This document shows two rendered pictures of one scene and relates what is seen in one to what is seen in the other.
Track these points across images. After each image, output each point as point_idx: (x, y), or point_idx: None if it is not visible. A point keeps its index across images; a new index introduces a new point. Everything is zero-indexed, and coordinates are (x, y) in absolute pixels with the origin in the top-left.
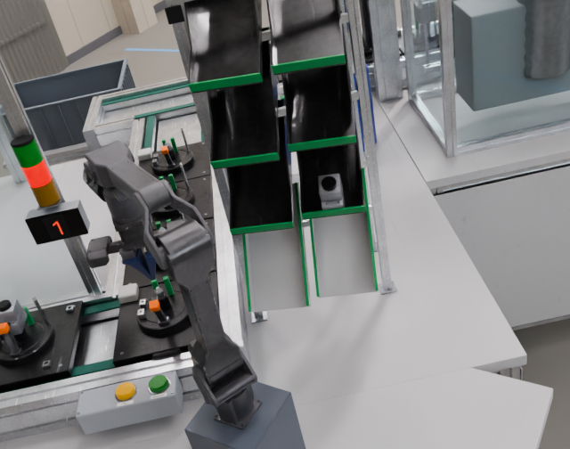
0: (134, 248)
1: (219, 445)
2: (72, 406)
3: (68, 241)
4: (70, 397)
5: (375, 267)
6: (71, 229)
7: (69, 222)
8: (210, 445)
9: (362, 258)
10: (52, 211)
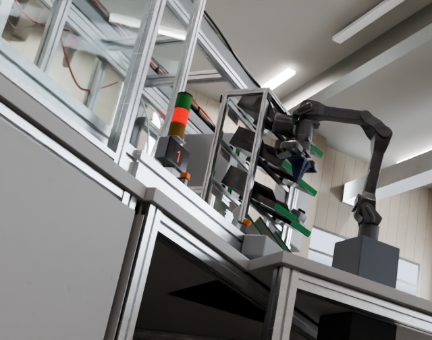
0: (308, 153)
1: (382, 244)
2: (236, 244)
3: None
4: (239, 235)
5: None
6: (181, 163)
7: (183, 157)
8: (376, 245)
9: None
10: None
